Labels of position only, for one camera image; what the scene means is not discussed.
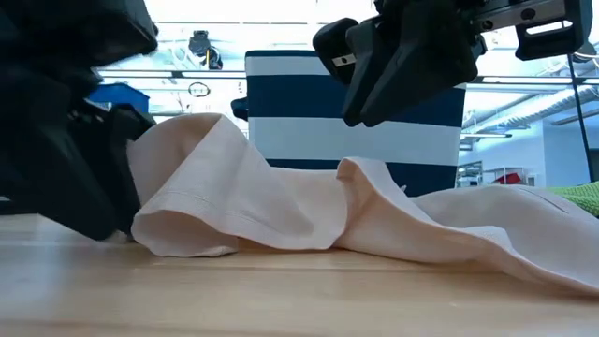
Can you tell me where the blue plastic bin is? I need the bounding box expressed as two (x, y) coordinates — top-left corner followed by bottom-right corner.
(88, 82), (151, 113)

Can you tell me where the red plastic bin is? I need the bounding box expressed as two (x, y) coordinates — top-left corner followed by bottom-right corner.
(493, 171), (523, 186)

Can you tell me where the black round overhead fixture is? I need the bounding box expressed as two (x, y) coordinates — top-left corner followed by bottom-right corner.
(573, 40), (599, 65)

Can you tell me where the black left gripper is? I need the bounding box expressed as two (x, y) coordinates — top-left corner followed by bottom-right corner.
(0, 0), (159, 141)

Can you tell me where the pink towel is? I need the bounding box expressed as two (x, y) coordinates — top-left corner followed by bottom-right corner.
(126, 111), (599, 297)

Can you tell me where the thin black pole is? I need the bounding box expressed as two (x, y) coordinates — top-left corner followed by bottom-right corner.
(565, 53), (595, 182)

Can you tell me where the navy white striped fabric basket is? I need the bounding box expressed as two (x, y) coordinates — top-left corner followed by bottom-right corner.
(231, 50), (468, 198)

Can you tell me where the green towel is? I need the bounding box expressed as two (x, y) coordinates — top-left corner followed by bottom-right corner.
(546, 181), (599, 219)

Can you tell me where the metal shelf rack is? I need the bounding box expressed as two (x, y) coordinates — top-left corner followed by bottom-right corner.
(457, 160), (539, 188)

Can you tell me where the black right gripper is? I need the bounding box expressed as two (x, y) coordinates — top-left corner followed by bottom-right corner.
(312, 0), (593, 128)

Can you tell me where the black hanging device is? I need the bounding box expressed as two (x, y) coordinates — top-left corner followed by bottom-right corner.
(188, 29), (224, 71)

